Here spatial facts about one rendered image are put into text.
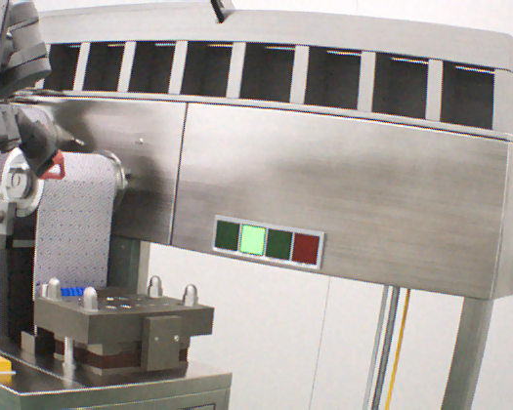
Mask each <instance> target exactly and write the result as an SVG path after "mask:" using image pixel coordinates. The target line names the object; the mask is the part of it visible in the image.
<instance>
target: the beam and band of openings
mask: <svg viewBox="0 0 513 410"><path fill-rule="evenodd" d="M221 11H222V14H223V16H224V22H223V23H215V20H216V19H217V16H216V14H215V12H214V10H213V9H205V8H200V9H178V10H171V9H162V10H146V11H137V10H136V11H123V12H111V13H104V12H102V13H92V14H82V15H65V16H56V17H48V18H43V17H42V18H39V19H40V22H39V25H40V27H41V28H40V30H41V32H42V33H41V34H42V36H43V41H45V44H46V48H47V50H48V51H47V53H48V55H47V56H48V60H49V65H50V66H51V73H50V74H49V75H48V76H47V77H45V78H43V79H42V80H40V81H38V82H37V83H34V84H33V85H30V86H29V87H30V88H40V89H44V88H45V89H50V90H53V89H55V90H60V91H63V94H62V95H61V96H48V95H45V96H46V97H64V98H65V97H73V98H78V97H81V98H90V99H91V98H100V99H106V98H110V99H119V100H122V99H128V100H138V101H139V100H148V101H158V102H161V101H168V102H178V103H209V104H219V105H229V106H240V107H251V108H264V109H271V110H282V111H294V112H304V113H314V114H325V115H335V116H337V117H345V118H356V119H366V120H370V121H376V122H385V123H396V124H399V125H406V126H415V127H422V128H423V129H433V130H443V131H446V132H452V133H459V134H467V135H469V136H477V137H485V138H490V139H494V140H502V141H510V142H513V36H512V35H510V34H509V33H503V32H499V31H491V30H483V29H476V28H475V27H466V26H457V25H448V24H444V23H437V22H428V21H418V20H406V19H394V18H381V17H379V16H366V15H350V14H347V13H328V12H312V11H294V10H277V9H241V8H234V9H221ZM162 44H169V45H162ZM110 45H117V46H110ZM158 45H160V46H158ZM212 45H222V46H212ZM68 46H70V47H68ZM78 46H81V47H78ZM229 46H232V47H229ZM266 47H276V48H266ZM290 49H294V50H290ZM337 53H347V54H337ZM356 55H361V56H356ZM392 59H398V60H392ZM405 60H406V61H405ZM423 62H429V63H423ZM460 67H461V68H460ZM467 68H469V69H467ZM471 69H477V70H471ZM482 71H490V72H482Z"/></svg>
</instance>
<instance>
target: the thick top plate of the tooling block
mask: <svg viewBox="0 0 513 410"><path fill-rule="evenodd" d="M162 296H163V298H151V297H148V296H147V294H145V293H144V294H131V295H125V297H112V298H106V297H101V298H96V301H97V302H98V310H99V311H98V312H91V311H88V310H83V309H80V307H81V304H82V298H83V296H61V299H62V300H61V301H59V302H55V301H49V300H48V299H46V298H45V297H43V296H38V297H34V298H35V301H34V325H37V326H40V327H42V328H43V329H46V330H49V331H51V332H55V333H58V334H61V335H63V336H65V337H67V338H70V339H73V340H76V341H78V342H82V343H84V344H86V345H92V344H97V345H98V344H105V343H108V344H111V343H126V342H139V341H141V340H142V337H143V329H142V328H143V320H144V317H145V316H148V317H154V316H163V315H171V316H172V315H176V316H180V317H182V323H181V328H182V332H181V337H182V338H188V337H195V336H202V335H209V336H210V335H212V329H213V321H214V313H215V308H214V307H209V306H205V305H199V307H189V306H185V305H182V300H181V299H178V298H173V297H168V296H164V295H162Z"/></svg>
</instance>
